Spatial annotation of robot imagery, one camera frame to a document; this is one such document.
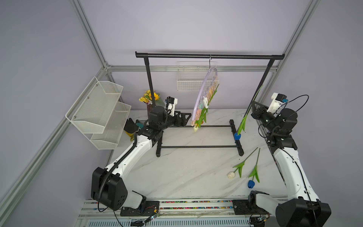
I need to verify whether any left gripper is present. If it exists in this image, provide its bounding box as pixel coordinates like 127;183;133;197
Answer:
159;112;191;131

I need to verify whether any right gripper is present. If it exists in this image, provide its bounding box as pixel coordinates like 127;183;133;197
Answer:
251;102;278;134

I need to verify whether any white tulip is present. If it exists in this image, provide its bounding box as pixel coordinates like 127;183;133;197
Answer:
192;85;219;131
227;148;260;179

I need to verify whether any purple clip hanger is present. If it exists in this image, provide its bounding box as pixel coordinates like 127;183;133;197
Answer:
191;55;219;125

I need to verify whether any black clothes rack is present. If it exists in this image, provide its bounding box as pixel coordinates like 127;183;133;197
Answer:
135;52;285;157

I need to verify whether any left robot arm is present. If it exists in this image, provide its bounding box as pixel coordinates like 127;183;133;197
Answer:
91;105;192;211

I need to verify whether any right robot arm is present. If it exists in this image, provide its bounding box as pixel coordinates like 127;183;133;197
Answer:
248;101;331;227

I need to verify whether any purple ribbed vase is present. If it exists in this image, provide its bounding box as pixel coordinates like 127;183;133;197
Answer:
147;104;153;118

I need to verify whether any sunflower bouquet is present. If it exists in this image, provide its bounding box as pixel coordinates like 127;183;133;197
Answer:
139;90;165;107

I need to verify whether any white mesh two-tier shelf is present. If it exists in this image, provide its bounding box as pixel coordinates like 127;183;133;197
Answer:
65;78;131;150

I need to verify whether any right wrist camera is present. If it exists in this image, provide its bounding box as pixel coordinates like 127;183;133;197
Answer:
267;93;288;114

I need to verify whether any white wire wall basket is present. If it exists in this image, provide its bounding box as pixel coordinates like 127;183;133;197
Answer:
177;61;218;91

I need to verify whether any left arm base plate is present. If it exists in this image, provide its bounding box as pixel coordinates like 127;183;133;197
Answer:
120;201;160;217

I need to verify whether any aluminium front rail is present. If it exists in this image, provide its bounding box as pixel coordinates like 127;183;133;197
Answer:
75;197;320;227

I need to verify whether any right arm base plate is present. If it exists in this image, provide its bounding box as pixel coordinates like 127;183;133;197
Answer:
232;199;268;215

